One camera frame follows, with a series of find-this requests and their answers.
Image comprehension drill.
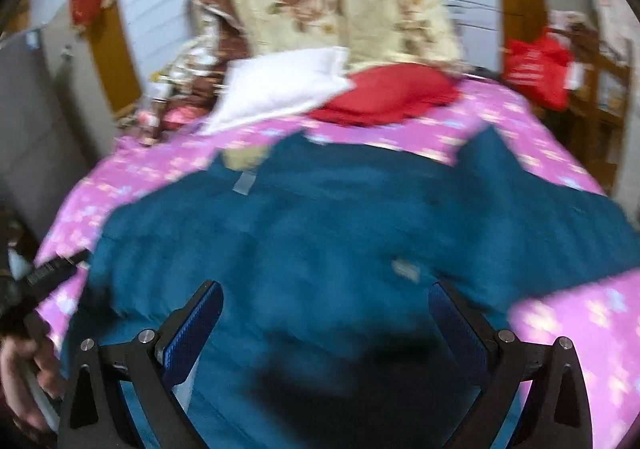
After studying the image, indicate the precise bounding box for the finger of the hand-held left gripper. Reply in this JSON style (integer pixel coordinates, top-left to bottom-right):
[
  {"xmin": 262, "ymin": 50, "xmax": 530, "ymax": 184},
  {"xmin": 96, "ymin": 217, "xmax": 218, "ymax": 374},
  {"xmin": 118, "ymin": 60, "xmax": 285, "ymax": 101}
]
[{"xmin": 30, "ymin": 250, "xmax": 92, "ymax": 290}]

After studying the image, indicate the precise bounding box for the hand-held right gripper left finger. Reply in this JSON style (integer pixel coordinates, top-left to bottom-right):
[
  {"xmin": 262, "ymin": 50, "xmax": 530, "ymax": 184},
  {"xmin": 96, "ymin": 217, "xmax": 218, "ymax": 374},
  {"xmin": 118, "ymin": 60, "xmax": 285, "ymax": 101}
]
[{"xmin": 59, "ymin": 280, "xmax": 224, "ymax": 449}]

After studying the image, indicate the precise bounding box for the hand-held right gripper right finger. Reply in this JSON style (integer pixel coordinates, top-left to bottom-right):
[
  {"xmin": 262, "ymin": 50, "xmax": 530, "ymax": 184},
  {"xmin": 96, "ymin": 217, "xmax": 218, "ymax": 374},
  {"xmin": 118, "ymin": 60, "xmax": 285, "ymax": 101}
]
[{"xmin": 429, "ymin": 280, "xmax": 596, "ymax": 449}]

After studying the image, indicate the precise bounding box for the teal down jacket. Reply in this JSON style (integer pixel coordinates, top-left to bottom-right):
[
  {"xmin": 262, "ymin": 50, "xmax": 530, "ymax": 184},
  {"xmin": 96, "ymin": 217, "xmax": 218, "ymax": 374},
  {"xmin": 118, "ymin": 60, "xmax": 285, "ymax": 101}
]
[{"xmin": 60, "ymin": 126, "xmax": 640, "ymax": 449}]

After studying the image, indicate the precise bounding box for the person's left hand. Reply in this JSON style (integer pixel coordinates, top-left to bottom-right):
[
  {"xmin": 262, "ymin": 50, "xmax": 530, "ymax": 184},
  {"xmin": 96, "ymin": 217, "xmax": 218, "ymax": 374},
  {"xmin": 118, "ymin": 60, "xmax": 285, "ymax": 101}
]
[{"xmin": 0, "ymin": 329, "xmax": 66, "ymax": 432}]

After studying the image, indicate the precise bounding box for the pink floral bed sheet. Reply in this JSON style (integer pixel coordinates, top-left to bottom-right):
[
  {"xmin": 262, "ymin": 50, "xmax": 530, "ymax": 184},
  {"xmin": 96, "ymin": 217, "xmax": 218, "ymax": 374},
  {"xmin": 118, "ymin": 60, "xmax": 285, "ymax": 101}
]
[{"xmin": 35, "ymin": 76, "xmax": 640, "ymax": 449}]

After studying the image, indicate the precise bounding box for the grey refrigerator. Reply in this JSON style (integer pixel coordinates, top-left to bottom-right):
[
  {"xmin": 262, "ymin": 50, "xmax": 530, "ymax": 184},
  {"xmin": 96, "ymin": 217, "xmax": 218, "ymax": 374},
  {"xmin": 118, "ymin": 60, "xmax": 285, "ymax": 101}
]
[{"xmin": 0, "ymin": 29, "xmax": 101, "ymax": 240}]

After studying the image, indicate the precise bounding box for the crumpled plastic bag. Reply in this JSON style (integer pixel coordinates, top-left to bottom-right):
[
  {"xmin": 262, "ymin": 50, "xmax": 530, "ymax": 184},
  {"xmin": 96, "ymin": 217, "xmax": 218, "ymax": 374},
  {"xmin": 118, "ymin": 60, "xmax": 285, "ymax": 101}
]
[{"xmin": 142, "ymin": 74, "xmax": 201, "ymax": 142}]

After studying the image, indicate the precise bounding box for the red ruffled pillow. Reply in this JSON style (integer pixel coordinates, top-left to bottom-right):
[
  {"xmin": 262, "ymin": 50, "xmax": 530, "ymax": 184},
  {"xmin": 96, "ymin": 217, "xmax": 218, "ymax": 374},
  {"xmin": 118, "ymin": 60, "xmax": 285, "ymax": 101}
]
[{"xmin": 307, "ymin": 65, "xmax": 463, "ymax": 128}]

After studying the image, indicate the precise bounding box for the white pillow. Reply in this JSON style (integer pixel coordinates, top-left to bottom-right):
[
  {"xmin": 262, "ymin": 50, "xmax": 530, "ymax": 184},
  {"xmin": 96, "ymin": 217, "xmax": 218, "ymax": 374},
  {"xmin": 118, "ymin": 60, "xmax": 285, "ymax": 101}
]
[{"xmin": 200, "ymin": 46, "xmax": 356, "ymax": 134}]

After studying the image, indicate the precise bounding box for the red shopping bag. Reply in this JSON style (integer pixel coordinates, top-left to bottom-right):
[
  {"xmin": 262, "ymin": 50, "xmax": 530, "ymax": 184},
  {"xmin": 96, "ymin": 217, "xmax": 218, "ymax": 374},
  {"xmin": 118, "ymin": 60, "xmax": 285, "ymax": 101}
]
[{"xmin": 502, "ymin": 29, "xmax": 576, "ymax": 112}]

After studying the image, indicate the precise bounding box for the wooden chair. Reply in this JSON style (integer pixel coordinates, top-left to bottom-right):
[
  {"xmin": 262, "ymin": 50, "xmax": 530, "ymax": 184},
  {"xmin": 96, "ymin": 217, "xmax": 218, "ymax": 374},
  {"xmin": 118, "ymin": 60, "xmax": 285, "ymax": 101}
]
[{"xmin": 550, "ymin": 11, "xmax": 633, "ymax": 180}]

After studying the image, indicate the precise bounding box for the white panelled wooden headboard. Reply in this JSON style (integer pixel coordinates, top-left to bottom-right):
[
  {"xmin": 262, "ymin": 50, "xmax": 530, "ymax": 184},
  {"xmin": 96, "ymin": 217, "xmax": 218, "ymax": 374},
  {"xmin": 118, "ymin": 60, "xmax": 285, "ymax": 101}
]
[{"xmin": 90, "ymin": 0, "xmax": 556, "ymax": 114}]

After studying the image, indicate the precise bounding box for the brown floral blanket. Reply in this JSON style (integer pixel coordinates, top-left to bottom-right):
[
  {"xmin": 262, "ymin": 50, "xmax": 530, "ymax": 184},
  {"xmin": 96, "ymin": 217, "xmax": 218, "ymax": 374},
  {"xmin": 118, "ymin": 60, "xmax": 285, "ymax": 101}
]
[{"xmin": 157, "ymin": 0, "xmax": 251, "ymax": 84}]

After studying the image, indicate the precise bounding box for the pale wall poster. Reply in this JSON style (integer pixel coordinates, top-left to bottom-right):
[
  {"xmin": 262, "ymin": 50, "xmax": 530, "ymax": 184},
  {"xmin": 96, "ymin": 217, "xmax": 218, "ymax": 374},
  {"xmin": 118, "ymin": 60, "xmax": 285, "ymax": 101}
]
[{"xmin": 585, "ymin": 0, "xmax": 635, "ymax": 60}]

